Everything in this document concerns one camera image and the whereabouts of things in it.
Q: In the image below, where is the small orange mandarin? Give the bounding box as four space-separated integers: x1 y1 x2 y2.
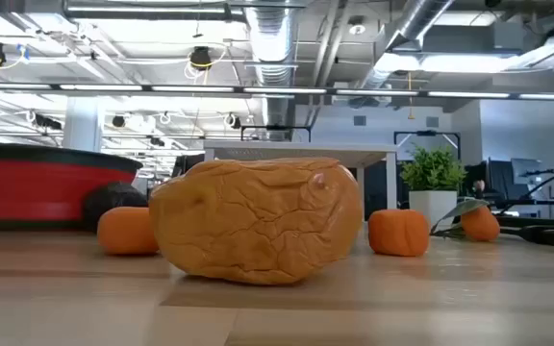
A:
96 206 161 257
367 209 431 258

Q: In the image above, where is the dark purple plum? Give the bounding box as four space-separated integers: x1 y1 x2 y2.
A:
83 181 149 227

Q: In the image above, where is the red collapsible colander bowl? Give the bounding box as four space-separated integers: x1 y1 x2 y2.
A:
0 140 144 227

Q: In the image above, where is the monitor on desk arm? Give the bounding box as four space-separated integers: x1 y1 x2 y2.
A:
511 157 554 203

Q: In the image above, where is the long white light strip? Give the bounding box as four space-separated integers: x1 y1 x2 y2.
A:
0 82 554 101

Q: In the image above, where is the small green potted plant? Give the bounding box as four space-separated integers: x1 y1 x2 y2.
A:
399 145 468 228

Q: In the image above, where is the black partition panel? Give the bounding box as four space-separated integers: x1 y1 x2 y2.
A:
487 160 516 201

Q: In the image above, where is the black kitchen knife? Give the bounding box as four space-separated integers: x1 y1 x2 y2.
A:
497 224 554 250

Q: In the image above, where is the black overhead rig frame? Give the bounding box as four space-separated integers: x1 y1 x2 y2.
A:
240 124 313 143
393 129 462 162

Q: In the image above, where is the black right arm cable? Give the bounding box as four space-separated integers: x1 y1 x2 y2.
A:
497 160 554 213

